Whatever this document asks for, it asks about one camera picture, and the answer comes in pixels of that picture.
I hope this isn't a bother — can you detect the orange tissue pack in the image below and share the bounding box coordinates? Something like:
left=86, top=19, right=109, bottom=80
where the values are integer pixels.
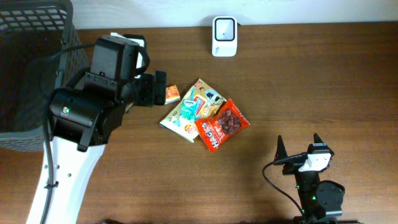
left=165, top=85, right=181, bottom=105

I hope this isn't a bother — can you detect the green Kleenex tissue pack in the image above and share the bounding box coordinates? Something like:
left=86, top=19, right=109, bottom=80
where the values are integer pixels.
left=180, top=100, right=198, bottom=123

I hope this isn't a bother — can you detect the yellow snack bag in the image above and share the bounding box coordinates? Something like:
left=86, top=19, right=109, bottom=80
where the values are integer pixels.
left=160, top=78, right=226, bottom=143

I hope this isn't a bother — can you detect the red Hacks candy bag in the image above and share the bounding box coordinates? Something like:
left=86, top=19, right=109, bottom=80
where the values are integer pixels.
left=195, top=99, right=250, bottom=152

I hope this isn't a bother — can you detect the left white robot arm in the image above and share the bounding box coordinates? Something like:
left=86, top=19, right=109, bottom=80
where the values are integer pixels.
left=27, top=34, right=167, bottom=223

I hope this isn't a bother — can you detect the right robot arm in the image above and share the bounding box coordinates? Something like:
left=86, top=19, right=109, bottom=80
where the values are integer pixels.
left=274, top=134, right=345, bottom=223

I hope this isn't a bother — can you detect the white barcode scanner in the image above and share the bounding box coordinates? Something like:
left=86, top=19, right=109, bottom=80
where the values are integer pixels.
left=211, top=16, right=238, bottom=57

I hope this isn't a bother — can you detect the grey plastic mesh basket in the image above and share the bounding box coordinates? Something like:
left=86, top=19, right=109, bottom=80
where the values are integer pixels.
left=1, top=0, right=90, bottom=152

